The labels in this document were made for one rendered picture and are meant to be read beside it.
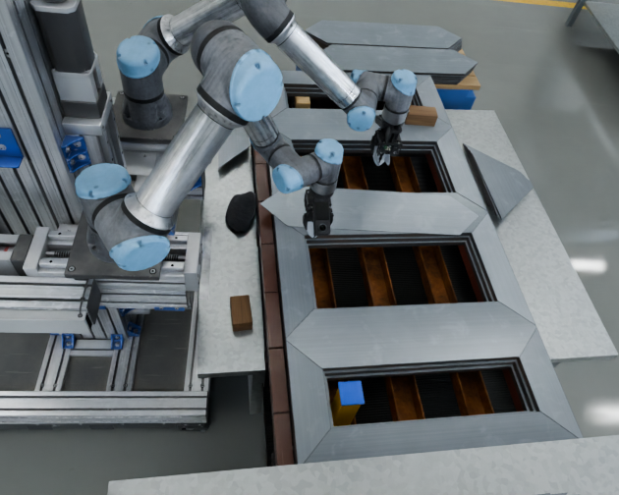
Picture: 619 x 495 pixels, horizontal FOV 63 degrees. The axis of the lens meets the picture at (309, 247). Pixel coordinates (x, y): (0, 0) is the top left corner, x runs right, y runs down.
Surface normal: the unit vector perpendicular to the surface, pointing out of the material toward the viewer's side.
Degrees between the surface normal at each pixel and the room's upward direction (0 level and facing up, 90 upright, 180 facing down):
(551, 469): 0
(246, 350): 0
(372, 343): 0
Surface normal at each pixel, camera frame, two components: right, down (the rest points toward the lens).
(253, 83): 0.66, 0.59
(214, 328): 0.11, -0.60
